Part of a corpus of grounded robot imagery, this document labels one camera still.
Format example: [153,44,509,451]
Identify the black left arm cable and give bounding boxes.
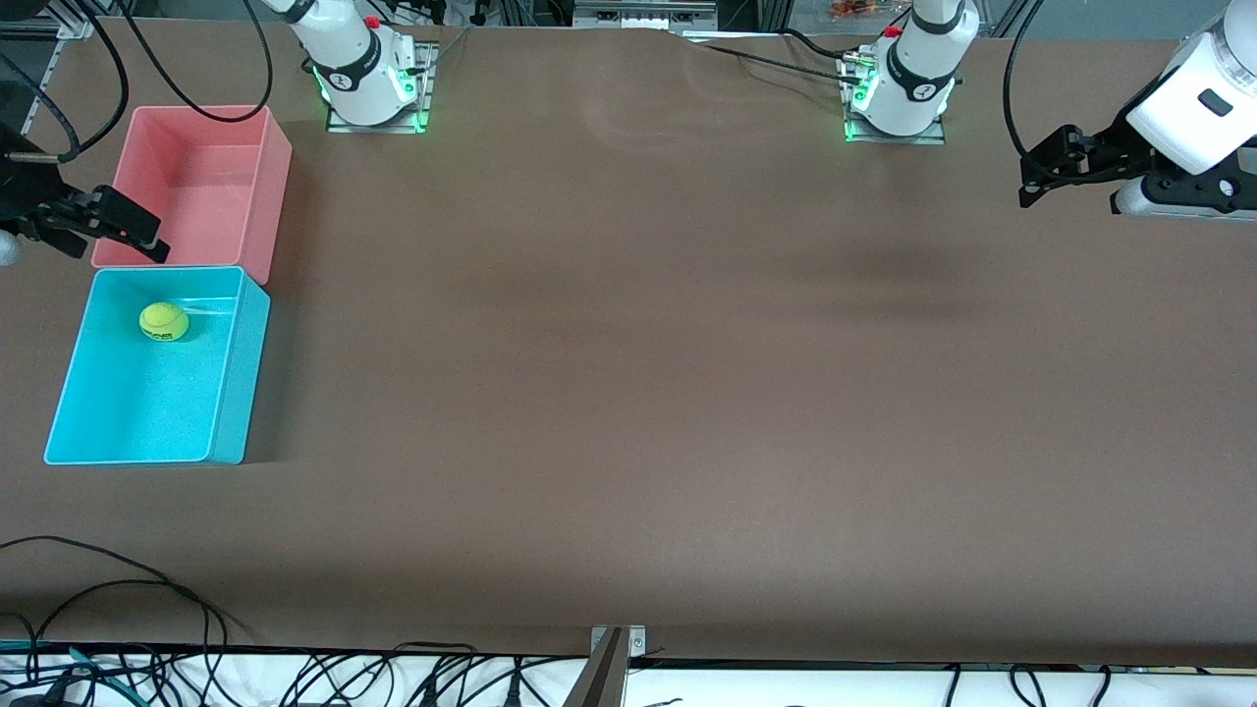
[1001,0,1047,173]

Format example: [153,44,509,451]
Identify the teal cable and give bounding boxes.
[0,640,134,706]

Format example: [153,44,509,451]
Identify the long black tabletop cable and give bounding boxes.
[687,37,870,84]

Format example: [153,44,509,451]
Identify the black looping floor cable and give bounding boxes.
[0,535,251,639]
[20,579,229,707]

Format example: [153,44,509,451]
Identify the grey metal pole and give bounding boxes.
[562,628,629,707]

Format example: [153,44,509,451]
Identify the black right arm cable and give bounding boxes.
[0,0,274,163]

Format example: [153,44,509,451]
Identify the pink plastic bin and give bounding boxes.
[91,104,294,287]

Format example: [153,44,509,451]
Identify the short black tabletop cable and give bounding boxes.
[781,27,855,62]

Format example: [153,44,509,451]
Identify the yellow-green tennis ball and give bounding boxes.
[138,301,191,344]

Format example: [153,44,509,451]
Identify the grey metal box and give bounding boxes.
[573,0,720,30]

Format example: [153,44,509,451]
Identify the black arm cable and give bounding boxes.
[0,0,274,163]
[1001,0,1047,173]

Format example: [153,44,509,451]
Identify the blue plastic bin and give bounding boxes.
[43,265,272,466]

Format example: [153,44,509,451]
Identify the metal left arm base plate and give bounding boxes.
[842,49,948,146]

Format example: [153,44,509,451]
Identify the small metal table bracket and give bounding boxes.
[589,625,648,661]

